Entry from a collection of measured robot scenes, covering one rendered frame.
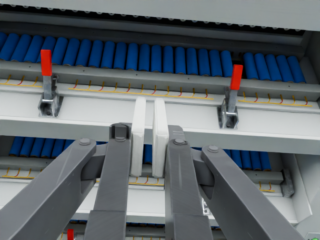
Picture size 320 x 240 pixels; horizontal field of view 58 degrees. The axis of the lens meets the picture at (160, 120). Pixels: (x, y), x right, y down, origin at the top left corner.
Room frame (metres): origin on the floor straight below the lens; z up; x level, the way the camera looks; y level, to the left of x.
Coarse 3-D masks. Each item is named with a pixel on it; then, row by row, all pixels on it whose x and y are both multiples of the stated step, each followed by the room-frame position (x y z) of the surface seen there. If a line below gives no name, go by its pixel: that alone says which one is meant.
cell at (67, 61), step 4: (72, 40) 0.48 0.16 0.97; (76, 40) 0.48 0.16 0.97; (68, 44) 0.47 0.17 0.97; (72, 44) 0.47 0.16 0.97; (76, 44) 0.47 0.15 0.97; (68, 48) 0.46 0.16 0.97; (72, 48) 0.46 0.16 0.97; (76, 48) 0.47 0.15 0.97; (68, 52) 0.45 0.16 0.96; (72, 52) 0.45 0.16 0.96; (76, 52) 0.46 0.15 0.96; (68, 56) 0.44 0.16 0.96; (72, 56) 0.44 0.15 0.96; (76, 56) 0.45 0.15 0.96; (64, 60) 0.43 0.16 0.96; (68, 60) 0.43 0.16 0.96; (72, 60) 0.44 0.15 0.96; (64, 64) 0.43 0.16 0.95; (68, 64) 0.43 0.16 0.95; (72, 64) 0.43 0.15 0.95
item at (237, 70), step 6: (234, 66) 0.38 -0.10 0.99; (240, 66) 0.38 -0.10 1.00; (234, 72) 0.38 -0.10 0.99; (240, 72) 0.38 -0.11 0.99; (234, 78) 0.38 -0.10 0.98; (240, 78) 0.38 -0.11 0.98; (234, 84) 0.38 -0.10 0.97; (234, 90) 0.38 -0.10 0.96; (234, 96) 0.38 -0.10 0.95; (234, 102) 0.37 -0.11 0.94; (228, 108) 0.37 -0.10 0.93; (234, 108) 0.37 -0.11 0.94
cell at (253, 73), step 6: (246, 54) 0.50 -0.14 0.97; (252, 54) 0.50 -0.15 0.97; (246, 60) 0.49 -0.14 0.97; (252, 60) 0.48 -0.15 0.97; (246, 66) 0.48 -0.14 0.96; (252, 66) 0.47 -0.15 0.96; (246, 72) 0.47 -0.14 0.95; (252, 72) 0.46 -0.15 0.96; (252, 78) 0.45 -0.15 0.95; (258, 78) 0.45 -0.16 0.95
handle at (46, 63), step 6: (42, 54) 0.37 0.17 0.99; (48, 54) 0.37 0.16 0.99; (42, 60) 0.36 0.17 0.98; (48, 60) 0.36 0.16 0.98; (42, 66) 0.36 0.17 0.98; (48, 66) 0.36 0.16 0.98; (42, 72) 0.36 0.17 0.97; (48, 72) 0.36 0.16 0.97; (48, 78) 0.36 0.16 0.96; (48, 84) 0.36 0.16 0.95; (48, 90) 0.35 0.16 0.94; (48, 96) 0.35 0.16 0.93
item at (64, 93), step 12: (72, 96) 0.38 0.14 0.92; (84, 96) 0.38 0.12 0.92; (96, 96) 0.39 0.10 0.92; (108, 96) 0.39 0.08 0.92; (120, 96) 0.39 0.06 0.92; (132, 96) 0.39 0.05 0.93; (240, 108) 0.40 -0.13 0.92; (252, 108) 0.40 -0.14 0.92; (264, 108) 0.40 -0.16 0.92; (276, 108) 0.40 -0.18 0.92; (288, 108) 0.41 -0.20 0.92; (300, 108) 0.41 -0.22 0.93
